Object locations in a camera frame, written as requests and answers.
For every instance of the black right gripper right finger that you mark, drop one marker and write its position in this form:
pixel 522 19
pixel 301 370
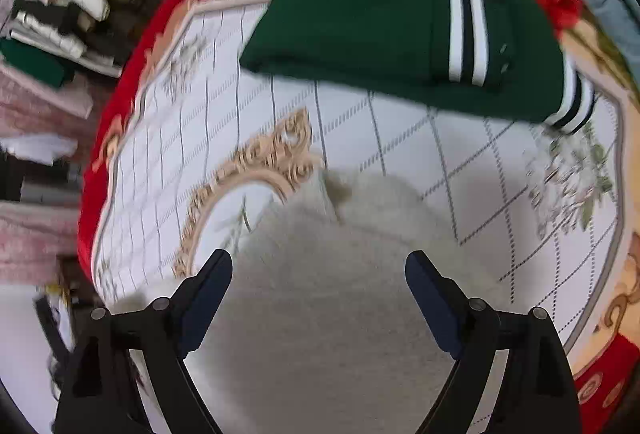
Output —
pixel 537 392

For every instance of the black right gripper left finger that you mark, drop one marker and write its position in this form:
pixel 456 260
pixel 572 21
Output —
pixel 100 393

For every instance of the white fluffy fleece garment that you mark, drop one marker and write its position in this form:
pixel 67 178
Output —
pixel 318 331

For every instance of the red floral bed blanket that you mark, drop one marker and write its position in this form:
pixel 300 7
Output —
pixel 192 148

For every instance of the green striped knit sweater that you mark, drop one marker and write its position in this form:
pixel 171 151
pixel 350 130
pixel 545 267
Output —
pixel 494 58

